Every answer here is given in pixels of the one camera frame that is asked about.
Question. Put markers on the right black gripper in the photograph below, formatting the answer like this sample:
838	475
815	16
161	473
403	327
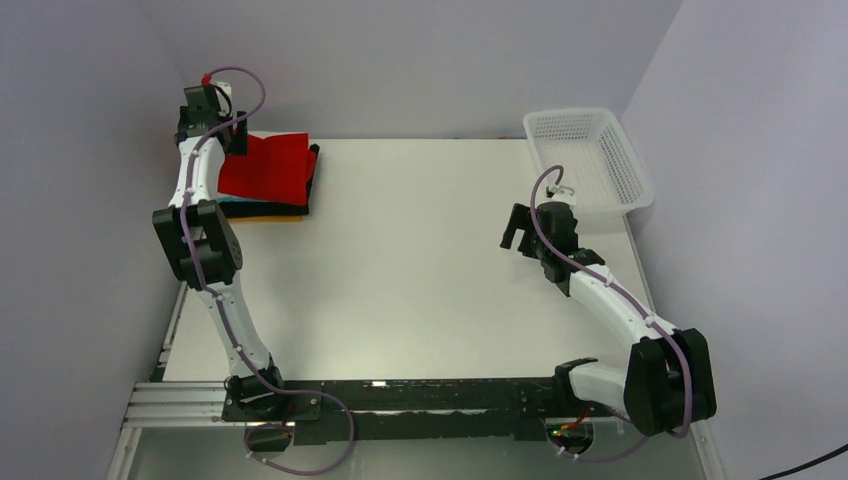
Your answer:
521	219

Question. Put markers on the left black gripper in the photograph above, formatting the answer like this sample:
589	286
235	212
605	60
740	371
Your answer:
238	145

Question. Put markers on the red t-shirt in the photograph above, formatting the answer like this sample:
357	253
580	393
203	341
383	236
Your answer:
277	168

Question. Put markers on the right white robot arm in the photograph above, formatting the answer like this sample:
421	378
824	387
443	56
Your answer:
432	294

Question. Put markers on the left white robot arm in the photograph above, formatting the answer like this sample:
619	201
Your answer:
202	248

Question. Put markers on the teal folded t-shirt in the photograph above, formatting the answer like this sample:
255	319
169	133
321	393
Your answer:
232	198

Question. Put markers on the black folded t-shirt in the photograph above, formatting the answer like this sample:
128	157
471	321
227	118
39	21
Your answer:
263	208

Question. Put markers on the yellow folded t-shirt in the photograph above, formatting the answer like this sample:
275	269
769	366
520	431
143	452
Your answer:
266	219

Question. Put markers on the white plastic basket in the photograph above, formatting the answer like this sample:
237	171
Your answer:
603	176

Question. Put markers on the aluminium frame rail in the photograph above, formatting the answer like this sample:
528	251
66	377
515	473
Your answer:
175	405

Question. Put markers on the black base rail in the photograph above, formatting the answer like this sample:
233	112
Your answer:
318	412

